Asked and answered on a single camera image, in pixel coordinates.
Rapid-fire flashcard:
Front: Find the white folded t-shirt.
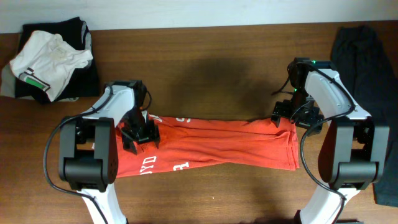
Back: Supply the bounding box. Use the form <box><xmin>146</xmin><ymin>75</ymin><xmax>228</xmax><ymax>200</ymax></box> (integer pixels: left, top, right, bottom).
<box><xmin>9</xmin><ymin>30</ymin><xmax>93</xmax><ymax>101</ymax></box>

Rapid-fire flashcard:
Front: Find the dark grey garment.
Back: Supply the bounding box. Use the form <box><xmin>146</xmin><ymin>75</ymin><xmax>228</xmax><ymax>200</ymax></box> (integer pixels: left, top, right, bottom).
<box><xmin>331</xmin><ymin>26</ymin><xmax>397</xmax><ymax>207</ymax></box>

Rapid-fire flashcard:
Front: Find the grey folded garment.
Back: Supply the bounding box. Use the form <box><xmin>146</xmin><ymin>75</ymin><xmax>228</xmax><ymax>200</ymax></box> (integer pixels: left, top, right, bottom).
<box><xmin>0</xmin><ymin>20</ymin><xmax>93</xmax><ymax>102</ymax></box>

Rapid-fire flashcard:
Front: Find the red printed t-shirt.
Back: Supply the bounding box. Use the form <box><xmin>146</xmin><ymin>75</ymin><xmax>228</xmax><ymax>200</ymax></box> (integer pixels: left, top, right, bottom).
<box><xmin>116</xmin><ymin>114</ymin><xmax>299</xmax><ymax>178</ymax></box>

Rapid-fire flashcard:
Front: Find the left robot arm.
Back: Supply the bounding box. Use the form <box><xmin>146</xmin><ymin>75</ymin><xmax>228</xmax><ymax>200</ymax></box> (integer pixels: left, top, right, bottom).
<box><xmin>58</xmin><ymin>80</ymin><xmax>160</xmax><ymax>223</ymax></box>

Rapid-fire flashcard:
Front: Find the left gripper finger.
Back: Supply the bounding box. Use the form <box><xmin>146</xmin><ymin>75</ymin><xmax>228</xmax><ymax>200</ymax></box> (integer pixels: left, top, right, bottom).
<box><xmin>122</xmin><ymin>136</ymin><xmax>137</xmax><ymax>155</ymax></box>
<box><xmin>150</xmin><ymin>120</ymin><xmax>160</xmax><ymax>149</ymax></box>

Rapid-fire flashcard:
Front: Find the black folded garment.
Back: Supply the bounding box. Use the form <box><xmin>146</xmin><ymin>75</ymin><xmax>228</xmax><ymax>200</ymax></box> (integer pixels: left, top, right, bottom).
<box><xmin>15</xmin><ymin>16</ymin><xmax>100</xmax><ymax>105</ymax></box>

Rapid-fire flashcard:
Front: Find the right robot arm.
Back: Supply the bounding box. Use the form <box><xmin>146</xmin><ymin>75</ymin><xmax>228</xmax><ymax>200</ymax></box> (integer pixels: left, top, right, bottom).
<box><xmin>271</xmin><ymin>58</ymin><xmax>389</xmax><ymax>224</ymax></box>

